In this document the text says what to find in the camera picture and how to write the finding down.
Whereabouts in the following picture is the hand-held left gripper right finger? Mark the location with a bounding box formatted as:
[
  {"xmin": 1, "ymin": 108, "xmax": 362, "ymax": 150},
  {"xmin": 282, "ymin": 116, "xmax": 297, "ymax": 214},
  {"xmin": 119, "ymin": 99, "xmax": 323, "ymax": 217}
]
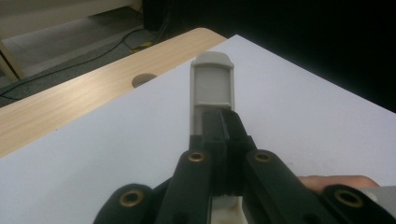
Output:
[{"xmin": 221, "ymin": 108, "xmax": 258, "ymax": 197}]

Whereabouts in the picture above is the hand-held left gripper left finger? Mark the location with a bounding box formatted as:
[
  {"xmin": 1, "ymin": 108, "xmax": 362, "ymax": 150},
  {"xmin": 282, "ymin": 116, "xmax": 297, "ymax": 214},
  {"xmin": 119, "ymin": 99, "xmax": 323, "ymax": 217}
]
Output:
[{"xmin": 189, "ymin": 107, "xmax": 229, "ymax": 198}]

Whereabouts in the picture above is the grey lid flip tab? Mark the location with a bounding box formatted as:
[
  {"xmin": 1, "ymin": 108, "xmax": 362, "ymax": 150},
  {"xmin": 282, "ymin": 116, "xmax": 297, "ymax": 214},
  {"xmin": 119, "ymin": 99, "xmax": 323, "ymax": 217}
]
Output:
[{"xmin": 189, "ymin": 50, "xmax": 235, "ymax": 137}]

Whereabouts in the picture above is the yellow floor tape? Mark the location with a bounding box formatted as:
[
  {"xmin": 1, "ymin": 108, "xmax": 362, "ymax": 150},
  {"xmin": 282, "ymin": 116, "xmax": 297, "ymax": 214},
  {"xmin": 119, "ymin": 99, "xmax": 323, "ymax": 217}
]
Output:
[{"xmin": 130, "ymin": 40, "xmax": 155, "ymax": 53}]

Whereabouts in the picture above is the white table mat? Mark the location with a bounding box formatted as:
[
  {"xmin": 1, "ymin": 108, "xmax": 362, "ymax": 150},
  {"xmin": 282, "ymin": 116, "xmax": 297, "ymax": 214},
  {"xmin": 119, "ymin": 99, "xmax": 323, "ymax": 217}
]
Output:
[{"xmin": 0, "ymin": 34, "xmax": 396, "ymax": 224}]

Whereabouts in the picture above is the light wooden table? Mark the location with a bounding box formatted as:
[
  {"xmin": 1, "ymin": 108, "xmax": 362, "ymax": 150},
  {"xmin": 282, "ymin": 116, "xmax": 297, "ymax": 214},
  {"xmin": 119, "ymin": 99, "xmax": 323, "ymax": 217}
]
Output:
[{"xmin": 0, "ymin": 27, "xmax": 228, "ymax": 159}]

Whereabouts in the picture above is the black floor cable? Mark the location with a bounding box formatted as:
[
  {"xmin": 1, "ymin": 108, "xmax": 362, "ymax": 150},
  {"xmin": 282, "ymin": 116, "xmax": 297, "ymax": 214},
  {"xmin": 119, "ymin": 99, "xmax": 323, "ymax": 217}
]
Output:
[{"xmin": 0, "ymin": 27, "xmax": 157, "ymax": 101}]

